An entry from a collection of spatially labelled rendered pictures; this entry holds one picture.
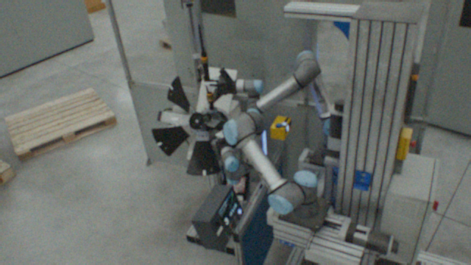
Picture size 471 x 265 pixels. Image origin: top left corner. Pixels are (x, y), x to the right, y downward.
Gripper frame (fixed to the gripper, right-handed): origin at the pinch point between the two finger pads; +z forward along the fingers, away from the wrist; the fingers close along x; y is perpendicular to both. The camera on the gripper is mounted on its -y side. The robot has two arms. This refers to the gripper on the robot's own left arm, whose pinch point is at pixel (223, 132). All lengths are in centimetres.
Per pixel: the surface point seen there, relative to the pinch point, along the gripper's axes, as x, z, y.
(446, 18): -38, -9, -146
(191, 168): 17.1, -3.6, 26.1
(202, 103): 1.3, 45.6, 6.4
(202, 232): -1, -76, 26
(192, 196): 114, 77, 40
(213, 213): -9, -74, 19
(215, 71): -16, 55, -9
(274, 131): 17.0, 8.3, -34.2
